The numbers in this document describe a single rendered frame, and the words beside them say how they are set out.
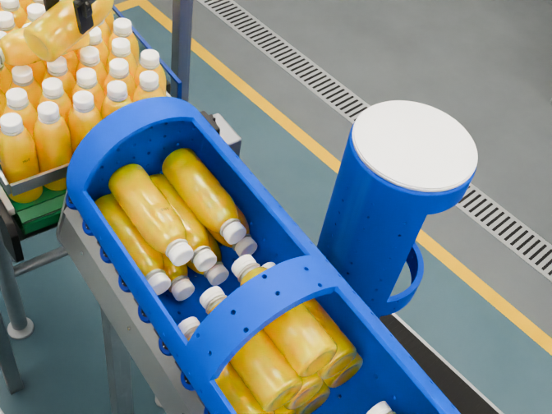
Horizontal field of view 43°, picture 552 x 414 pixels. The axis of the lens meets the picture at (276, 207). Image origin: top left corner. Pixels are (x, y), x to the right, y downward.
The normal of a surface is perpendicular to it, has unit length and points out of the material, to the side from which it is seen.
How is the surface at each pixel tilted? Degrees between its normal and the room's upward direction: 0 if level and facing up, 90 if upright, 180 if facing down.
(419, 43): 0
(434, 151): 0
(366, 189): 90
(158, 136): 90
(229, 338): 43
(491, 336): 0
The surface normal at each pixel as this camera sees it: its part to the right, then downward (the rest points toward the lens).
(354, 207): -0.77, 0.40
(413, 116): 0.13, -0.65
